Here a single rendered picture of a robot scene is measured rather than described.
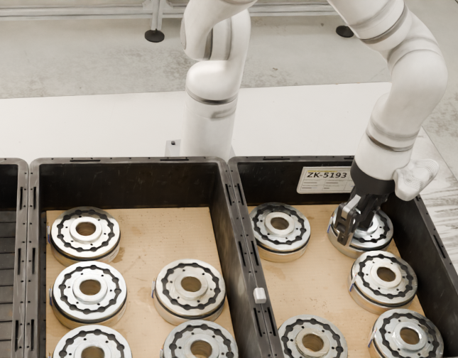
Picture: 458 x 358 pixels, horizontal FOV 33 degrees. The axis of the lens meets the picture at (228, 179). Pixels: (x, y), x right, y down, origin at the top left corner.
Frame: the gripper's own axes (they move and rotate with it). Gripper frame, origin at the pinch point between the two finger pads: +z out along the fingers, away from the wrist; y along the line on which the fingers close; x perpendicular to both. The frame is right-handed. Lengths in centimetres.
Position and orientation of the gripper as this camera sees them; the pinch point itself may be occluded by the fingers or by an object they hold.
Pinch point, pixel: (355, 227)
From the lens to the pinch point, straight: 122.2
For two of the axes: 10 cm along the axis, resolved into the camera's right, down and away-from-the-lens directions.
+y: -6.4, 4.6, -6.1
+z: -1.4, 7.2, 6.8
